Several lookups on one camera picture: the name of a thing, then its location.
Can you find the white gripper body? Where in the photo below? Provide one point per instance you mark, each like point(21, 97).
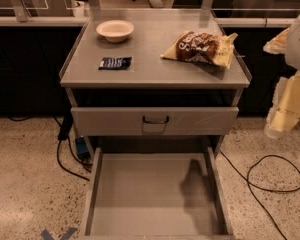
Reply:
point(299, 48)

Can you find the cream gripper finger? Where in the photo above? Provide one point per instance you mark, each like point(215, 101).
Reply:
point(279, 123)

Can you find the blue rxbar blueberry bar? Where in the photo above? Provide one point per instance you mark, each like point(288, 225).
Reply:
point(119, 63)

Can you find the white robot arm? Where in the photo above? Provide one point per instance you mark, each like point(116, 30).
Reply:
point(287, 43)

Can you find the grey drawer cabinet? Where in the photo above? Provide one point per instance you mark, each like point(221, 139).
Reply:
point(151, 81)

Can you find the open grey bottom drawer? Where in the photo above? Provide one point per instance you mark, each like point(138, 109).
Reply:
point(155, 196)

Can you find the grey middle drawer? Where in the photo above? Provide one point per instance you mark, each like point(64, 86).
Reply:
point(138, 121)

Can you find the brown and cream chip bag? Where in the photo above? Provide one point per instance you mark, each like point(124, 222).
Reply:
point(202, 47)

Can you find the white paper bowl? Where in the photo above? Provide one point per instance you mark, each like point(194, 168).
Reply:
point(115, 31)

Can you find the blue power adapter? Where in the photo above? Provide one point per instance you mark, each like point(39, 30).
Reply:
point(81, 148)

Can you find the black drawer handle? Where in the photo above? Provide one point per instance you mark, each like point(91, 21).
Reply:
point(155, 122)

